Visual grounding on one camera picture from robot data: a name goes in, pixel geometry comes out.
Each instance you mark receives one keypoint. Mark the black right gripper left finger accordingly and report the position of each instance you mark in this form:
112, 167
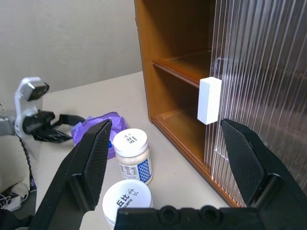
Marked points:
72, 182

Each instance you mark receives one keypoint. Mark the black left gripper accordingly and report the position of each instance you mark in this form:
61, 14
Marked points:
38, 121

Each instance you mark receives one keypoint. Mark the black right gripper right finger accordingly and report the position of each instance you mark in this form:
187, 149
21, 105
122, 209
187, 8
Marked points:
263, 172

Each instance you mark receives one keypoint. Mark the white mayonnaise bottle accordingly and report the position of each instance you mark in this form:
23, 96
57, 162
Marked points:
127, 198
132, 165

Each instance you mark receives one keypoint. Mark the purple soft pack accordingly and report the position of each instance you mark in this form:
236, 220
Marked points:
120, 124

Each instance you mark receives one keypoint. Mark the ribbed clear sliding door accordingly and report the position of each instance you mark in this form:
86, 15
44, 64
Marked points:
263, 72

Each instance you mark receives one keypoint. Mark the wooden cabinet shelf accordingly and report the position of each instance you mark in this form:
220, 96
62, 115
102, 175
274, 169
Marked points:
187, 67

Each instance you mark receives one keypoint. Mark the wooden cabinet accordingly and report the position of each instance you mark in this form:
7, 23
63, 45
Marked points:
172, 36

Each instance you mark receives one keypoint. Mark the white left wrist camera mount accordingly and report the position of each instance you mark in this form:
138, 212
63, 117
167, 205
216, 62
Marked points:
20, 95

